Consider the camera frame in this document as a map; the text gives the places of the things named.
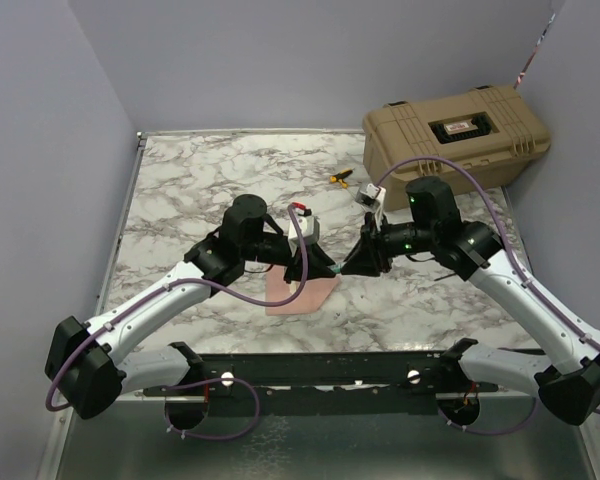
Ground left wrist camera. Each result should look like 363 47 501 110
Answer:
288 202 320 248

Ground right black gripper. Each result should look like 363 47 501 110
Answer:
340 212 436 277

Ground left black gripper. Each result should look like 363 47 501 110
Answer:
242 233 336 284

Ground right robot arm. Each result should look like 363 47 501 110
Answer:
340 176 600 426

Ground black mounting rail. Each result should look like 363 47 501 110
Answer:
139 349 531 419

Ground tan plastic case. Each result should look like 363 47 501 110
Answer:
362 85 551 211

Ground pink envelope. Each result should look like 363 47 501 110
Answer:
265 266 340 316

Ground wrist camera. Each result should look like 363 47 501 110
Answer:
288 202 320 248
354 183 386 227

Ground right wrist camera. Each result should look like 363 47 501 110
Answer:
354 183 386 227

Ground cream paper letter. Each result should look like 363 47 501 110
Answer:
288 282 300 296

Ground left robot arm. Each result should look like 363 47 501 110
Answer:
45 194 336 419

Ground yellow handled screwdriver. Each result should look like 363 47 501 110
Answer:
329 169 353 189

